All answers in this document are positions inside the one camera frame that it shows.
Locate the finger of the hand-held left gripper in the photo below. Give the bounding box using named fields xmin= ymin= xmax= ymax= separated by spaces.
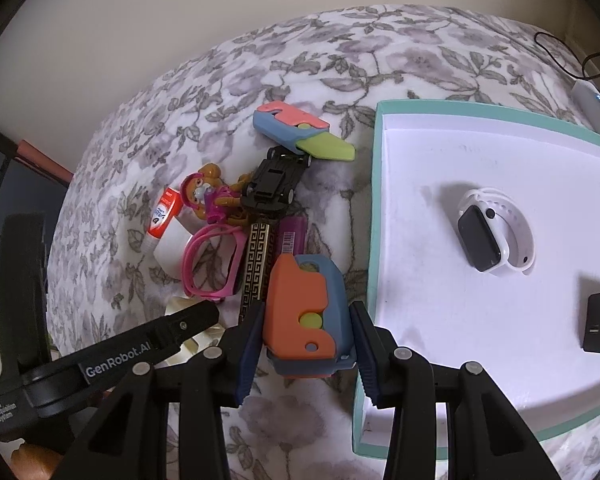
xmin=149 ymin=300 xmax=221 ymax=357

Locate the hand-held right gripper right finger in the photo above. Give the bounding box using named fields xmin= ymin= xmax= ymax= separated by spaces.
xmin=349 ymin=301 xmax=541 ymax=480

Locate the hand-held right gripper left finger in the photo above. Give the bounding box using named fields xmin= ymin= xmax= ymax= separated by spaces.
xmin=55 ymin=302 xmax=266 ymax=480

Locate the orange and blue toy knife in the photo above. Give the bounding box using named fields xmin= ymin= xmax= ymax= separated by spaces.
xmin=262 ymin=254 xmax=358 ymax=378

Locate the pink kids smartwatch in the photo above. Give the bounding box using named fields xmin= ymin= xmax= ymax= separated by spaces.
xmin=180 ymin=224 xmax=248 ymax=303

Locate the black gold patterned lighter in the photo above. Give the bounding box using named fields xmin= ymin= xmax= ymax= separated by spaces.
xmin=237 ymin=220 xmax=276 ymax=328

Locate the teal box white inside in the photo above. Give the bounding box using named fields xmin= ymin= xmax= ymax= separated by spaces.
xmin=351 ymin=99 xmax=600 ymax=459

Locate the cream plastic item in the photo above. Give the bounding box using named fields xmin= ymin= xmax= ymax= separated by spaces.
xmin=162 ymin=295 xmax=221 ymax=366

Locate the white tape roll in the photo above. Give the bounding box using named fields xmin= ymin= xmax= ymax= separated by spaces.
xmin=153 ymin=220 xmax=196 ymax=276

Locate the glue stick red cap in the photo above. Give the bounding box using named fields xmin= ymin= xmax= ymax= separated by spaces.
xmin=140 ymin=186 xmax=182 ymax=253

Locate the pink rectangular packet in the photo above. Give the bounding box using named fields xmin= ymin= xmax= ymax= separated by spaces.
xmin=275 ymin=215 xmax=308 ymax=261

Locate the toy dog figure pink helmet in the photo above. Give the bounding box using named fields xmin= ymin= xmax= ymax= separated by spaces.
xmin=180 ymin=162 xmax=253 ymax=227

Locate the black toy car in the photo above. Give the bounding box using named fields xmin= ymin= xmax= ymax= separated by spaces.
xmin=239 ymin=147 xmax=313 ymax=217

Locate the dark cabinet red edge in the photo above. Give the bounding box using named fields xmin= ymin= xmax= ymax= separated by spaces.
xmin=0 ymin=115 xmax=76 ymax=311

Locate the floral fleece blanket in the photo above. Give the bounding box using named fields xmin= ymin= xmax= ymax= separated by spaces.
xmin=45 ymin=4 xmax=600 ymax=480

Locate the white power strip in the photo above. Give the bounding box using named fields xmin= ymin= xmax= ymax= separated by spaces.
xmin=570 ymin=80 xmax=600 ymax=133

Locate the white strap smartwatch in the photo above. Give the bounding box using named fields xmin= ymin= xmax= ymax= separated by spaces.
xmin=455 ymin=187 xmax=536 ymax=277

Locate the black cable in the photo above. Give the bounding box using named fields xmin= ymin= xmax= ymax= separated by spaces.
xmin=534 ymin=31 xmax=600 ymax=81

